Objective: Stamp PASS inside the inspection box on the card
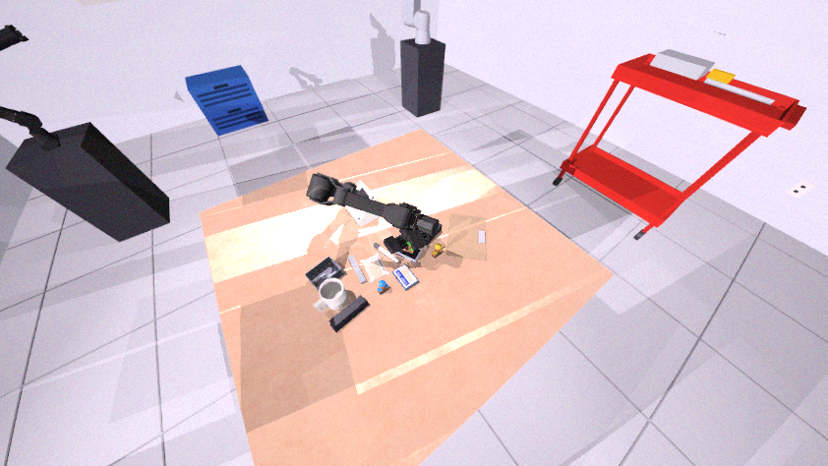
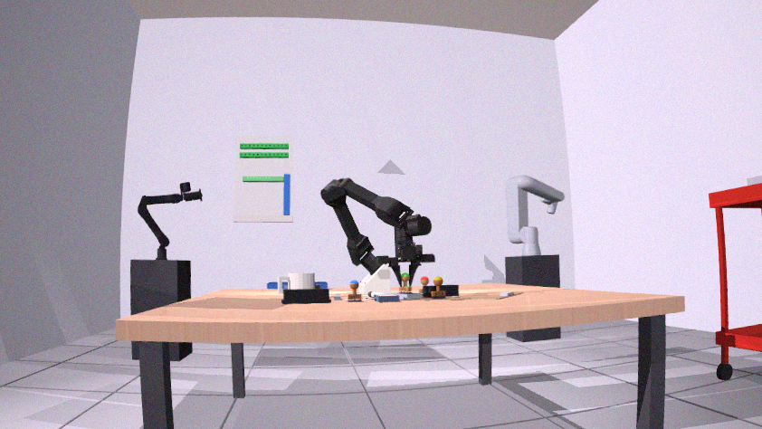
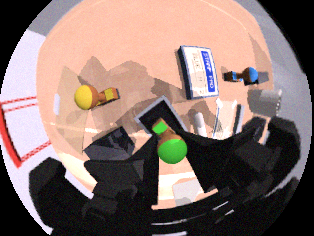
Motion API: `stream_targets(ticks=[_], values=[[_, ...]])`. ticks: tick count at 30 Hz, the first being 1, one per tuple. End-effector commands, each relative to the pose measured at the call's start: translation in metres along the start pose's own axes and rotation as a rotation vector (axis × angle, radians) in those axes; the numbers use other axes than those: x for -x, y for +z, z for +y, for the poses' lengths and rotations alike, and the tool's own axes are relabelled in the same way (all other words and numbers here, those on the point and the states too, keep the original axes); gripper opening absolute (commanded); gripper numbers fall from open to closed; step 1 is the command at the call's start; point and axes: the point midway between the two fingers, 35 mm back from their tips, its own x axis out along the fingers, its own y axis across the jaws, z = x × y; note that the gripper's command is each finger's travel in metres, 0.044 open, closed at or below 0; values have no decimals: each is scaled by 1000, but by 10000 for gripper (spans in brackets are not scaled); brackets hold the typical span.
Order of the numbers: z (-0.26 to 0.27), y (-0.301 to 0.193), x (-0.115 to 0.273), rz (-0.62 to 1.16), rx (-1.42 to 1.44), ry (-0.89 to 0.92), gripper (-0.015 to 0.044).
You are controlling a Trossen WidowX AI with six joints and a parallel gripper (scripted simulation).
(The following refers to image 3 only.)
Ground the white inspection card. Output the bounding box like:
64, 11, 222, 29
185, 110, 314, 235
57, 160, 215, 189
210, 98, 237, 139

